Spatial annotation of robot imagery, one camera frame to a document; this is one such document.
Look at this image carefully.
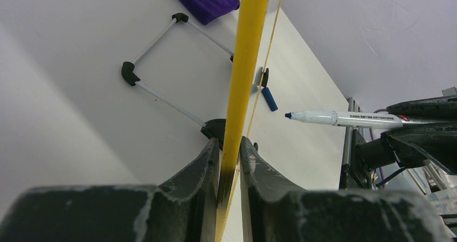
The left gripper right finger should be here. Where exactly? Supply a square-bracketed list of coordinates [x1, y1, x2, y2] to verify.
[240, 137, 451, 241]

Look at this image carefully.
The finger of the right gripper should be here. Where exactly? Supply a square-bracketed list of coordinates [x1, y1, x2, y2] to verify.
[386, 95, 456, 119]
[381, 122, 456, 176]

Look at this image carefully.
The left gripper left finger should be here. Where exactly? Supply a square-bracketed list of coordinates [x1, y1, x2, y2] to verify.
[1, 139, 219, 241]

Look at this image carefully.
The blue capped marker pen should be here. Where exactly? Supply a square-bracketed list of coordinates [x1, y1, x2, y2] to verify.
[285, 110, 404, 129]

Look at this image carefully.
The blue marker cap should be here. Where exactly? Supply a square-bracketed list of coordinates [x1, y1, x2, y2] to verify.
[261, 87, 278, 112]

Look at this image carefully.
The yellow framed whiteboard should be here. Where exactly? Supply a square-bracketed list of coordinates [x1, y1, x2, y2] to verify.
[213, 0, 282, 241]

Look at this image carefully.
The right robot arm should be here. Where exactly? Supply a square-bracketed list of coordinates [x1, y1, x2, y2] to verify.
[355, 95, 456, 175]

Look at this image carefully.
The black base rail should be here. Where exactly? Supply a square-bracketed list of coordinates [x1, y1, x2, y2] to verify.
[338, 127, 372, 190]

